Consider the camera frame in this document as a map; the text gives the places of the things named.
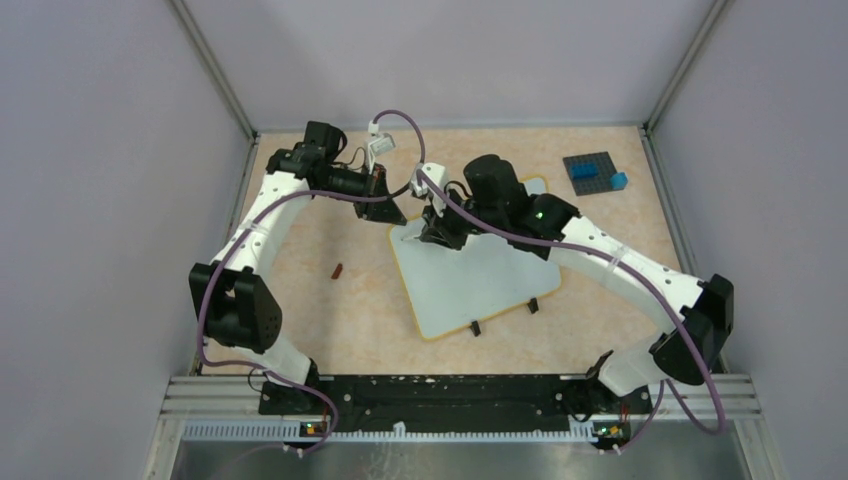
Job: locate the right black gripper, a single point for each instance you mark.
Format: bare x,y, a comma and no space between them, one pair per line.
437,228

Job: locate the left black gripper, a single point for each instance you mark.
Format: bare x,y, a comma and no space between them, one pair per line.
382,211

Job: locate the yellow framed whiteboard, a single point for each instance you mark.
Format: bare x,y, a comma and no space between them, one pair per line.
449,290

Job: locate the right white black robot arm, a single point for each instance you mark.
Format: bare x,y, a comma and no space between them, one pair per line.
694,317

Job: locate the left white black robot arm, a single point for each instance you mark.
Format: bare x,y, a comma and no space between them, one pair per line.
234,305

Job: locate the blue lego brick on plate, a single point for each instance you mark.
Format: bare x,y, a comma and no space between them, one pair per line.
583,171

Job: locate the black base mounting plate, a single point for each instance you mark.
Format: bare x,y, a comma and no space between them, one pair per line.
454,403

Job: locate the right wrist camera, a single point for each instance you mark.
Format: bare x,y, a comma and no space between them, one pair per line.
428,180

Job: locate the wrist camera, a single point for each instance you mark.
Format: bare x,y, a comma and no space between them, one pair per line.
378,142
428,180

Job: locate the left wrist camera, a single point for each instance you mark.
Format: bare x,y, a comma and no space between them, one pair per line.
378,142

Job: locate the white cable duct rail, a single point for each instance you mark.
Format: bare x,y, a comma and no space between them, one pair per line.
295,432

